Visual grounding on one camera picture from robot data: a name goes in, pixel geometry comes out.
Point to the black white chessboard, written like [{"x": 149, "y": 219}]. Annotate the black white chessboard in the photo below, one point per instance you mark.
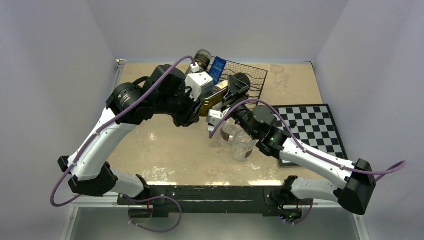
[{"x": 315, "y": 127}]

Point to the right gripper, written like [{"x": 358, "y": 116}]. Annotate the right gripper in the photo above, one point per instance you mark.
[{"x": 235, "y": 87}]

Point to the clear glass bottle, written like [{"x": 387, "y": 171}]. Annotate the clear glass bottle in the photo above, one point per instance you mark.
[{"x": 202, "y": 60}]

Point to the blue square glass bottle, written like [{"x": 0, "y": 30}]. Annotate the blue square glass bottle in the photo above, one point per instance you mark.
[{"x": 216, "y": 70}]

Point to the clear bottle silver cap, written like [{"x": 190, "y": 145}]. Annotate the clear bottle silver cap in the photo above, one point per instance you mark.
[{"x": 228, "y": 131}]

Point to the dark brown glass bottle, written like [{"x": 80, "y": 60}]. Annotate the dark brown glass bottle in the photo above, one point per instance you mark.
[{"x": 212, "y": 98}]

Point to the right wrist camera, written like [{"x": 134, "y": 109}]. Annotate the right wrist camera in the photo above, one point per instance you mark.
[{"x": 214, "y": 117}]

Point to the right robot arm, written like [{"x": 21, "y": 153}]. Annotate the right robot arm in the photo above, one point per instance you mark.
[{"x": 349, "y": 183}]

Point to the black mounting base plate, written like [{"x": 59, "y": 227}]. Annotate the black mounting base plate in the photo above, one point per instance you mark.
[{"x": 268, "y": 201}]

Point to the black wire wine rack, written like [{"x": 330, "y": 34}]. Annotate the black wire wine rack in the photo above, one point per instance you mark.
[{"x": 254, "y": 77}]

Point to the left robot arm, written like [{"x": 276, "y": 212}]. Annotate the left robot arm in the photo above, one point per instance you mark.
[{"x": 168, "y": 91}]

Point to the clear bottle white cap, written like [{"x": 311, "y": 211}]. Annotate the clear bottle white cap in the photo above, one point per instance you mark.
[{"x": 243, "y": 146}]

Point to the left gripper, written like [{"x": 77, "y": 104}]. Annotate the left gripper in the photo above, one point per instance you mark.
[{"x": 192, "y": 115}]

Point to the black chess piece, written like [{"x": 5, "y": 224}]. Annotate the black chess piece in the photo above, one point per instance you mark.
[{"x": 292, "y": 124}]

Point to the aluminium table frame rail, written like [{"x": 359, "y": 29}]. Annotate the aluminium table frame rail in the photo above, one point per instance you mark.
[{"x": 169, "y": 92}]

